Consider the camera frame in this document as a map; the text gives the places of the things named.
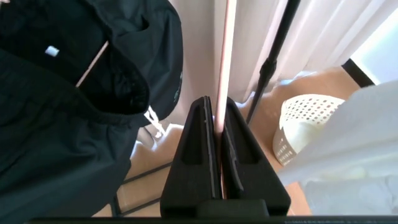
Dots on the white laundry basket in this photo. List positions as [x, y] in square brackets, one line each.
[298, 124]

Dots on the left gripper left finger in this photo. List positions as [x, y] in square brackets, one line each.
[189, 186]

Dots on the beige curtain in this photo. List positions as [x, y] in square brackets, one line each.
[311, 37]

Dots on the white garment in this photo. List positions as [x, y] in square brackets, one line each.
[351, 155]

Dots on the black clothes rack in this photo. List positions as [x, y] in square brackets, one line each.
[273, 56]

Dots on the black garment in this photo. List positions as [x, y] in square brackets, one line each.
[62, 124]

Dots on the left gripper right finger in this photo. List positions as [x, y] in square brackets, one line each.
[261, 186]

